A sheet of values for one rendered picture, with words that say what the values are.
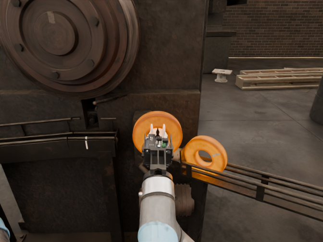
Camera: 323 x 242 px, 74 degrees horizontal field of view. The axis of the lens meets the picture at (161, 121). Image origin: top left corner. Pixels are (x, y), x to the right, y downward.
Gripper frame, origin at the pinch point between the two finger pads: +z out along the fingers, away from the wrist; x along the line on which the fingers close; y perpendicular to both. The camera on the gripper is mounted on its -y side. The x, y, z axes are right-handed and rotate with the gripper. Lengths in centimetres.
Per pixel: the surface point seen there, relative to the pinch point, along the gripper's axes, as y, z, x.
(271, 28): -169, 602, -340
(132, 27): 22.4, 25.0, 8.7
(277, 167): -103, 60, -104
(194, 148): -11.5, 2.5, -13.6
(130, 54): 13.9, 22.5, 9.5
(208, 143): -6.9, 0.8, -17.5
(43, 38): 21.7, 15.4, 33.9
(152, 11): 22.9, 41.0, 2.6
